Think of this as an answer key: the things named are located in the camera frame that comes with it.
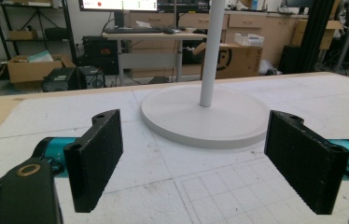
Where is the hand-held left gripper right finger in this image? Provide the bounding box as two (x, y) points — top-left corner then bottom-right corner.
(264, 110), (349, 216)

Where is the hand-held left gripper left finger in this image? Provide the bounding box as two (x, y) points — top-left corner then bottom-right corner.
(63, 108), (124, 214)

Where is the black computer case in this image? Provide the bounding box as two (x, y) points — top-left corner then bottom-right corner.
(77, 65), (106, 90)

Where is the white round-base stand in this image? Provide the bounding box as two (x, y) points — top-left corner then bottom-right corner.
(140, 0), (271, 149)

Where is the black equipment case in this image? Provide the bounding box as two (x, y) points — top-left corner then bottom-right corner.
(81, 35), (120, 76)

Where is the open cardboard box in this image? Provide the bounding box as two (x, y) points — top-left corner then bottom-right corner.
(7, 53), (77, 84)

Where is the large printed cardboard box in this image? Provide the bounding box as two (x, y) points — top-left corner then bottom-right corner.
(194, 42), (264, 80)

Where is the black column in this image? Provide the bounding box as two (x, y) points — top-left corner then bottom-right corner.
(299, 0), (334, 74)

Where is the wooden cabinet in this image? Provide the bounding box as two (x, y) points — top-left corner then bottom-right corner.
(128, 10), (308, 78)

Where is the black bag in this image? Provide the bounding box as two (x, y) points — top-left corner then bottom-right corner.
(44, 26), (70, 40)

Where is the black keyboard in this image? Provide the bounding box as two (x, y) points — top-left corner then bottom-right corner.
(104, 27), (164, 35)

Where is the grey-legged wooden desk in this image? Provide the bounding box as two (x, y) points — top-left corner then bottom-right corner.
(101, 31), (208, 87)

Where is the white plastic container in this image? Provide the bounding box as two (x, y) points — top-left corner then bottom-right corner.
(233, 33), (266, 48)

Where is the black metal shelf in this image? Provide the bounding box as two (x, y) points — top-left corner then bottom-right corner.
(0, 0), (77, 64)

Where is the small cardboard box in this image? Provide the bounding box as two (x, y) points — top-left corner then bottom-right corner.
(7, 29), (39, 41)

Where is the lit computer monitor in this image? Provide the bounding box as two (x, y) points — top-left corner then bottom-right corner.
(78, 0), (159, 13)

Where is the dark computer monitor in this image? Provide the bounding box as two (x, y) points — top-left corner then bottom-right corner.
(157, 0), (211, 14)

